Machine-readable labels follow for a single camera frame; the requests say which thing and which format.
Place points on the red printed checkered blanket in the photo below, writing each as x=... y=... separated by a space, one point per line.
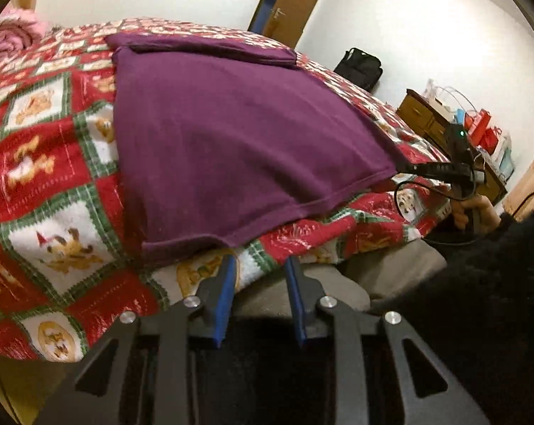
x=50 y=164

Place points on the brown wooden desk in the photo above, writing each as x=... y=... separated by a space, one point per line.
x=419 y=113

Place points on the dark door frame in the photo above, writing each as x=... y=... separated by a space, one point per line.
x=267 y=0

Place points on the red gift bag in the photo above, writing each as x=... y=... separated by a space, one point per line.
x=481 y=128

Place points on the black bag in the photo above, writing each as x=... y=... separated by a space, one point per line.
x=360 y=68

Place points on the purple long-sleeved sweater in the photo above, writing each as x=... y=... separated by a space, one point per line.
x=227 y=141

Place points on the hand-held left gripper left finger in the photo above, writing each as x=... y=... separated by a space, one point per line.
x=225 y=296

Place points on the person's right hand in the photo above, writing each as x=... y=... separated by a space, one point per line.
x=481 y=210

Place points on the person's right forearm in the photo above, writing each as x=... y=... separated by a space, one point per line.
x=515 y=265

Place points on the beige mattress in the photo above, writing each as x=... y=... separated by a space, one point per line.
x=382 y=270

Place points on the light wooden cabinet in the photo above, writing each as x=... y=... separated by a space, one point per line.
x=530 y=177

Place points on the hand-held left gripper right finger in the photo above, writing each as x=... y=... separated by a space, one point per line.
x=296 y=301

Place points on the brown wooden door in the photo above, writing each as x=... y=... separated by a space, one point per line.
x=298 y=4

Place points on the blue box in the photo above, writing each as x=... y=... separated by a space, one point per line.
x=460 y=116

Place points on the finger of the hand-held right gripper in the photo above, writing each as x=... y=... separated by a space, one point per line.
x=426 y=170

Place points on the pink folded blanket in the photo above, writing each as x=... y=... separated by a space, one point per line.
x=10 y=31

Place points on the teal box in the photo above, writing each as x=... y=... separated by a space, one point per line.
x=505 y=157

